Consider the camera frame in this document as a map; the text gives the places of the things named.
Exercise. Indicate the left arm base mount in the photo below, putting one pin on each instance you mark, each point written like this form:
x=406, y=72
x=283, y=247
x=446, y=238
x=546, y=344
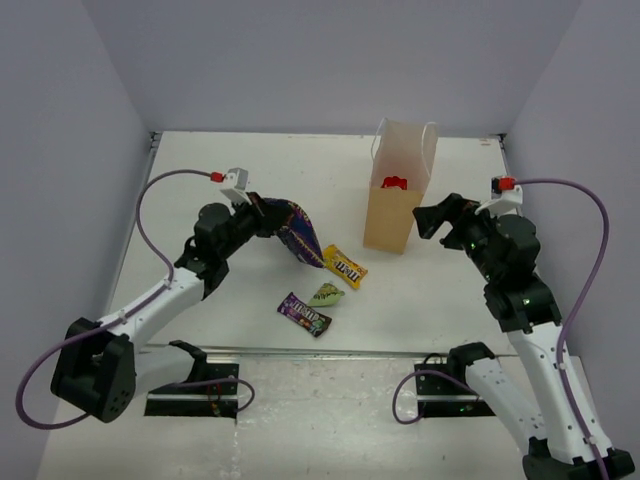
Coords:
x=212, y=390

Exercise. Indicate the brown paper bag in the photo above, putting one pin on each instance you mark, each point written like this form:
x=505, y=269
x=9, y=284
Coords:
x=398, y=149

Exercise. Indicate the green snack packet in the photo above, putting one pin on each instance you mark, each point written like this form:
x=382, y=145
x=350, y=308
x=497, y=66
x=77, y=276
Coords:
x=327, y=295

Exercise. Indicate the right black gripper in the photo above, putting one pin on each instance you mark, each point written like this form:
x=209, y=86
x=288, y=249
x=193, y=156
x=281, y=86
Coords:
x=429, y=218

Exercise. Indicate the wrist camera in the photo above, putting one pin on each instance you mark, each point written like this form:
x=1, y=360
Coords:
x=233, y=185
x=506, y=196

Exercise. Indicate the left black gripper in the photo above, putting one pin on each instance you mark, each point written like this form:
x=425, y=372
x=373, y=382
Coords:
x=261, y=220

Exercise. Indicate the yellow M&M's packet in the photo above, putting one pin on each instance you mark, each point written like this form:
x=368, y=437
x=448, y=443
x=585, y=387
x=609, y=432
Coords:
x=337, y=262

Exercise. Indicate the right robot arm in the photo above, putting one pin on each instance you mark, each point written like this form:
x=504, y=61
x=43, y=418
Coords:
x=558, y=435

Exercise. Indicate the red fruit snack bag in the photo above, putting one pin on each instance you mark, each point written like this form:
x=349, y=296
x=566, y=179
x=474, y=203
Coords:
x=394, y=182

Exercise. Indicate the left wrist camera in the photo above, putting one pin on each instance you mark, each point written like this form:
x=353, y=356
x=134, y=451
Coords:
x=233, y=185

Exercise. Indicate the blue purple snack bag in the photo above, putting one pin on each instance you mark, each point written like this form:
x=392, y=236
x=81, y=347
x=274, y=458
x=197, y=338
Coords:
x=298, y=234

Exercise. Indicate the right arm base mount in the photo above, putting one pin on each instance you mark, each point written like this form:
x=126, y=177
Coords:
x=441, y=386

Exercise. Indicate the purple M&M's packet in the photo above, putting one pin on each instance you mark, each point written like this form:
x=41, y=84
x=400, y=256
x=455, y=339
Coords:
x=303, y=315

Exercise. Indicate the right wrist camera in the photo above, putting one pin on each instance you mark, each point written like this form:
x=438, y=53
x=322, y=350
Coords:
x=506, y=196

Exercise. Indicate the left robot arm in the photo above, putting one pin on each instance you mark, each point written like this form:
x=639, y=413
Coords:
x=103, y=366

